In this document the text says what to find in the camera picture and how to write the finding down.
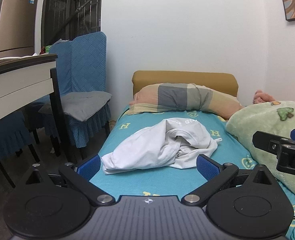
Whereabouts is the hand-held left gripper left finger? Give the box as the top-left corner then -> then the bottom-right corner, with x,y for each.
25,154 -> 116,207

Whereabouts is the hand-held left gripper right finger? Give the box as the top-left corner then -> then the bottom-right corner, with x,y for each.
181,154 -> 275,208

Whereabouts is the white t-shirt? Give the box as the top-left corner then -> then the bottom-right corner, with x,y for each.
101,117 -> 223,176

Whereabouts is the green fleece printed blanket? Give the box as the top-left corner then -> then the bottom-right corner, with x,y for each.
225,101 -> 295,202

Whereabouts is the pink plush toy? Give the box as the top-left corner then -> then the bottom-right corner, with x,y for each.
252,89 -> 277,105

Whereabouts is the grey seat cushion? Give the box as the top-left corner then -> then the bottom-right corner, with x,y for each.
38,91 -> 112,122

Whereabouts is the patchwork pillow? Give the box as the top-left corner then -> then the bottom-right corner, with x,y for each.
128,82 -> 245,120

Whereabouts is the blue covered chair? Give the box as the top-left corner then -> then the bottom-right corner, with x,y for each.
28,39 -> 74,143
0,110 -> 41,188
38,32 -> 112,160

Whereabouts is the mustard yellow headboard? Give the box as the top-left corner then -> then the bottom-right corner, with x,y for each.
132,70 -> 238,101

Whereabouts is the white table with dark legs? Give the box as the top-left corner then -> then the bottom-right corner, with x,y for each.
0,54 -> 74,165

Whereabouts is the bronze refrigerator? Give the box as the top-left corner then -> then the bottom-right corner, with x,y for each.
0,0 -> 38,58

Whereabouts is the window with metal grate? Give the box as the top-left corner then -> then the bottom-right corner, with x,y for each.
41,0 -> 103,48

